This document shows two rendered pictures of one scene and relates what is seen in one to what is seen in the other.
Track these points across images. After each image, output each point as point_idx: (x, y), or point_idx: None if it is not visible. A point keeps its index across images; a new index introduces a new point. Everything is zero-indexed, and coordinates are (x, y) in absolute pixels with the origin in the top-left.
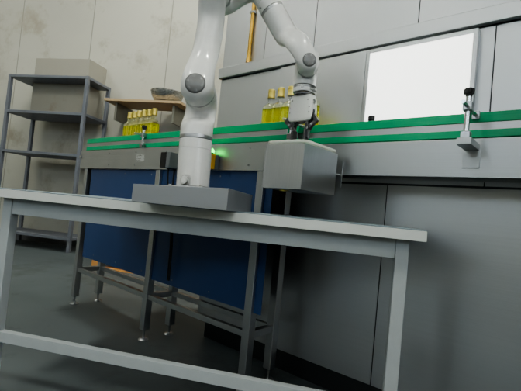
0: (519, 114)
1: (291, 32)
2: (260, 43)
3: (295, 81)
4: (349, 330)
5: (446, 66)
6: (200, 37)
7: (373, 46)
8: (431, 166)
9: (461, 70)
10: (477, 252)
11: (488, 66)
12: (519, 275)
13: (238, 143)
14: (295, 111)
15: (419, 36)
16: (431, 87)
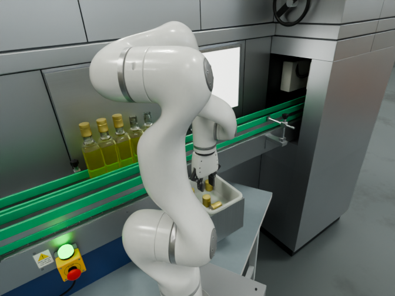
0: (281, 113)
1: (219, 105)
2: None
3: (206, 145)
4: None
5: (226, 71)
6: (180, 178)
7: None
8: (252, 152)
9: (234, 75)
10: (239, 170)
11: (241, 69)
12: (252, 171)
13: (105, 216)
14: (206, 168)
15: (207, 44)
16: (218, 87)
